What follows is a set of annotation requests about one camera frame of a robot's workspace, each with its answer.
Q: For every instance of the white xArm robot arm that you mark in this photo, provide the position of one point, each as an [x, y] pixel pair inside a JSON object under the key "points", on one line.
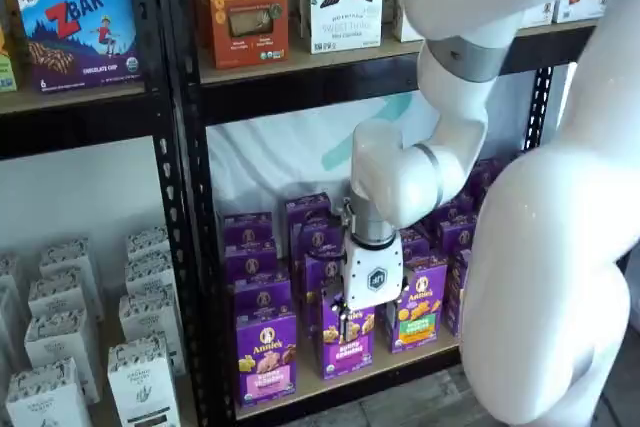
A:
{"points": [[550, 247]]}

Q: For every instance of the white Sweet Thins box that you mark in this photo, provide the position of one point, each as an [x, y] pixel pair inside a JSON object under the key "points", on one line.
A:
{"points": [[345, 22]]}

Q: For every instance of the blue Z Bar box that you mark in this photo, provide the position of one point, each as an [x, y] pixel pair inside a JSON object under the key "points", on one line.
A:
{"points": [[75, 47]]}

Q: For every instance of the purple Annie's box magenta patch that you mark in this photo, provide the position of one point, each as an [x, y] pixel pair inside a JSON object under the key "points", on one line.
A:
{"points": [[320, 237], [307, 207], [320, 277], [355, 347]]}

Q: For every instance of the purple Annie's box pink patch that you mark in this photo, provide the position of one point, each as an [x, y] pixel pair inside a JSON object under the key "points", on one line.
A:
{"points": [[247, 229], [250, 259], [262, 297], [265, 362]]}

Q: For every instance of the white orange crackers box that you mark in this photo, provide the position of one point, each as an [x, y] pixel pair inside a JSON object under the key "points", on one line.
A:
{"points": [[537, 14]]}

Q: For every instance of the purple Annie's box brown patch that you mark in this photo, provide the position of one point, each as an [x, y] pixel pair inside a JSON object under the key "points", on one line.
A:
{"points": [[487, 179]]}

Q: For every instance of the white backdrop sheet teal mark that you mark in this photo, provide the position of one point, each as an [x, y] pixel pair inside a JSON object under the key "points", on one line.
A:
{"points": [[280, 157]]}

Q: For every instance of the white box black pattern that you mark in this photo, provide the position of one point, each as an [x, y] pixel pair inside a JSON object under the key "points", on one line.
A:
{"points": [[150, 314], [10, 272], [65, 254], [142, 387], [60, 342], [150, 274], [47, 402], [147, 242], [55, 294]]}

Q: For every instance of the white blue crackers box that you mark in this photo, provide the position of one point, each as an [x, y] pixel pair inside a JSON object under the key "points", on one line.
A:
{"points": [[580, 7]]}

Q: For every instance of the orange box with woman picture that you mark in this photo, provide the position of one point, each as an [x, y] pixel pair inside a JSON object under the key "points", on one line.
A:
{"points": [[245, 22]]}

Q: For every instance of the yellow green Bobo's box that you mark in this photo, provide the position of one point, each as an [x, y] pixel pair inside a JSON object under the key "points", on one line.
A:
{"points": [[5, 72]]}

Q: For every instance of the purple Annie's box green patch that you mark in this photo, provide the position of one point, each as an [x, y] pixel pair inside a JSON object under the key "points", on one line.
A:
{"points": [[415, 244], [417, 312]]}

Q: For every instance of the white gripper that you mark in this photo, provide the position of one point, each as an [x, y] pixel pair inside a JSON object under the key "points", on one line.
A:
{"points": [[375, 274]]}

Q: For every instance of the purple Annie's box yellow patch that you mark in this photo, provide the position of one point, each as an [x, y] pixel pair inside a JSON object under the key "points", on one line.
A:
{"points": [[460, 207], [457, 232], [457, 292]]}

